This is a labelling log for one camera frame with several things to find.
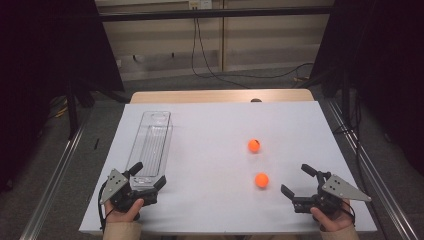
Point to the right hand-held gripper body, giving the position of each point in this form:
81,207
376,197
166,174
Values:
328,196

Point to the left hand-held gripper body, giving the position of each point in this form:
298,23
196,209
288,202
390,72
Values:
120,193

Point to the clear plastic container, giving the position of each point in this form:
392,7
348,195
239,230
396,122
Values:
151,146

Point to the plain orange ball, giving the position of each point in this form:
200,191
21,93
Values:
262,180

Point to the orange ball with black mark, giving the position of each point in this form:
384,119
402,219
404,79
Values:
254,146

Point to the person's left hand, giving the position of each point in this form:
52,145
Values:
123,216

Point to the person's right hand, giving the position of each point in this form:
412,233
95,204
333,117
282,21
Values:
335,221

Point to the black pen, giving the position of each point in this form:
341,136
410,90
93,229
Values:
96,143

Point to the black metal stand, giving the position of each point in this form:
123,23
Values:
72,116

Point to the wooden table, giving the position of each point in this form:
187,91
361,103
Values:
200,96

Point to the black curtain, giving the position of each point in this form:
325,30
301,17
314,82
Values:
40,66
383,50

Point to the black horizontal bar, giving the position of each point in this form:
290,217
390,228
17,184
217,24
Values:
216,13

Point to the aluminium rail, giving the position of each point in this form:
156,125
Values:
53,186
376,186

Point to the white wall outlet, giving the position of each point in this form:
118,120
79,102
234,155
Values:
200,4

